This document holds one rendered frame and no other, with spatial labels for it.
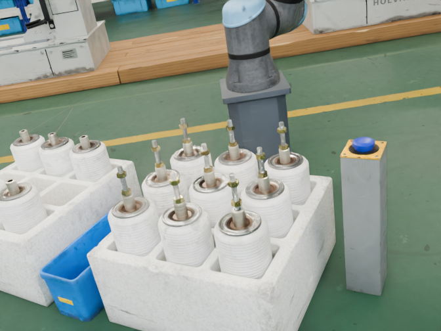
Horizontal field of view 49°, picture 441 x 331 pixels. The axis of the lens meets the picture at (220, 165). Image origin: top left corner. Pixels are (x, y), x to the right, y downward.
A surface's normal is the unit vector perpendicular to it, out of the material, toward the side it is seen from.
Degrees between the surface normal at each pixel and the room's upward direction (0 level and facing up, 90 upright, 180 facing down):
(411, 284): 0
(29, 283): 90
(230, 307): 90
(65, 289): 92
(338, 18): 90
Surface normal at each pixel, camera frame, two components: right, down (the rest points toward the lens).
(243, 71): -0.40, 0.18
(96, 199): 0.87, 0.10
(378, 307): -0.15, -0.88
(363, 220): -0.43, 0.47
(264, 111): 0.04, 0.44
